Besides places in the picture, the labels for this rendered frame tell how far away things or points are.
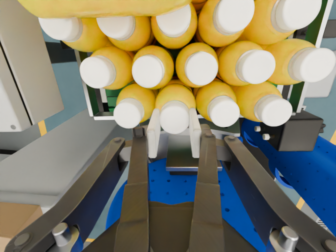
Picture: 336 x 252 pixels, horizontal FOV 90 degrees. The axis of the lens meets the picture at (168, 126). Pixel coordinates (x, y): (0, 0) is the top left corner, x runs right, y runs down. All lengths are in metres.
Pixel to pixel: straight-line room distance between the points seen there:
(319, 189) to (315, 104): 1.02
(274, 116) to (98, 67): 0.24
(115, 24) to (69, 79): 1.33
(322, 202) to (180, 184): 0.56
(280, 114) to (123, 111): 0.21
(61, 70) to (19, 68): 1.26
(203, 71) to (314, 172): 0.68
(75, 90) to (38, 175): 0.94
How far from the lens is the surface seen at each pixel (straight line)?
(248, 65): 0.23
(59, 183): 0.65
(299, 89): 0.40
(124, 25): 0.23
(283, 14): 0.25
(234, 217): 0.30
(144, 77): 0.22
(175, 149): 0.36
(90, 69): 0.24
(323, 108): 1.77
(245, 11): 0.23
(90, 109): 0.37
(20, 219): 0.56
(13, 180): 0.73
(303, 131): 0.40
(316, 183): 0.81
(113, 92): 0.43
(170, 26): 0.22
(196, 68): 0.22
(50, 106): 0.35
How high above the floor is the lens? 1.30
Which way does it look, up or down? 66 degrees down
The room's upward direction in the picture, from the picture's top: 173 degrees counter-clockwise
